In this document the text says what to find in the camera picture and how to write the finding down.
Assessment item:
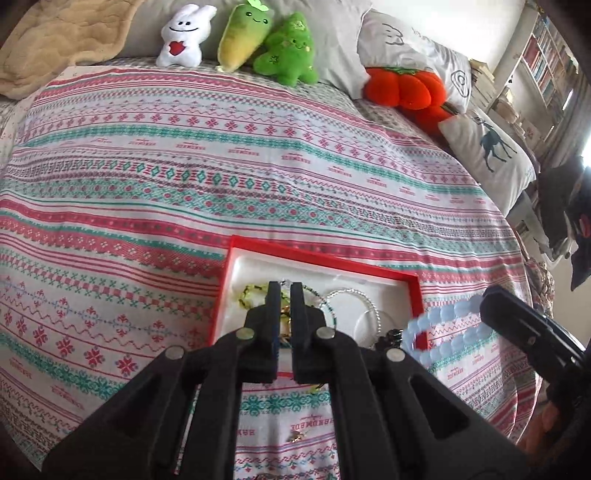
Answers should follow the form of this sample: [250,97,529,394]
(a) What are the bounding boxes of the white line drawing pillow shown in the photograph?
[358,7,474,114]

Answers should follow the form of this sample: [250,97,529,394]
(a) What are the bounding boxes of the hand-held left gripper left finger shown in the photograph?
[44,281,283,480]

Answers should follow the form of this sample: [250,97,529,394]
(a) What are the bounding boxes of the red-rimmed white tray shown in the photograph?
[209,234,428,352]

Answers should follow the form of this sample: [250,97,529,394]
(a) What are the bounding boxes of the black bead bracelet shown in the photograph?
[374,329,410,352]

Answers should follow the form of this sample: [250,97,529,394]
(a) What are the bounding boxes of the beige fleece blanket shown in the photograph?
[0,0,149,100]

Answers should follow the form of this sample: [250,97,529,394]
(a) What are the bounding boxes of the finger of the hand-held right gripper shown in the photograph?
[487,286,591,365]
[480,295,561,385]

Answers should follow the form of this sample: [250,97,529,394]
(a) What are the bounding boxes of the stack of books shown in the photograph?
[468,57,498,112]

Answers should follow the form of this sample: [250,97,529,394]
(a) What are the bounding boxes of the person's right hand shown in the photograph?
[519,392,571,456]

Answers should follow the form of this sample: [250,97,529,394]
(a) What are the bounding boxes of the yellow green carrot plush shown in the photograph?
[217,0,276,73]

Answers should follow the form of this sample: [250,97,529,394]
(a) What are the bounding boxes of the green tree plush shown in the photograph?
[253,11,319,86]

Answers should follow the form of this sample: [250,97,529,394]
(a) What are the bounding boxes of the white bookshelf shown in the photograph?
[516,8,583,126]

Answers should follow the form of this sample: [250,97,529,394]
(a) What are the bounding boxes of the white deer print pillow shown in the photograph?
[438,108,539,219]

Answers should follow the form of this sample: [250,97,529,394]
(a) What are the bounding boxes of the white bunny plush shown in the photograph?
[156,4,218,68]

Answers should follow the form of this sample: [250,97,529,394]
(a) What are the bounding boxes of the teal seed bead bracelet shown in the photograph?
[303,285,343,334]

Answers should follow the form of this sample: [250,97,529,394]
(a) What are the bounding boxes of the pale blue bead bracelet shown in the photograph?
[401,295,488,370]

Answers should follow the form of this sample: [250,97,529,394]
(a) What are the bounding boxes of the patterned red green blanket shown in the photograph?
[0,65,546,480]

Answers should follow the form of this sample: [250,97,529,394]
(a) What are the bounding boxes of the dark cloth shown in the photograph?
[538,152,591,292]

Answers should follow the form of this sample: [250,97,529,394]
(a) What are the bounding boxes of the green bead bracelet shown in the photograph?
[237,283,271,315]

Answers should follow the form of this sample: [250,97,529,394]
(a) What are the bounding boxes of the orange pumpkin plush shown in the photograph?
[362,66,456,137]

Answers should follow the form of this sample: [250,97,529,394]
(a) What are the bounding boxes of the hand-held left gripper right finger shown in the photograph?
[290,281,536,480]

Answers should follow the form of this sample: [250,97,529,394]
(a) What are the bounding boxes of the grey pillow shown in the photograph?
[117,0,376,100]

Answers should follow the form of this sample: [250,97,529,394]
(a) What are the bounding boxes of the clear bead bracelet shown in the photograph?
[323,288,382,334]

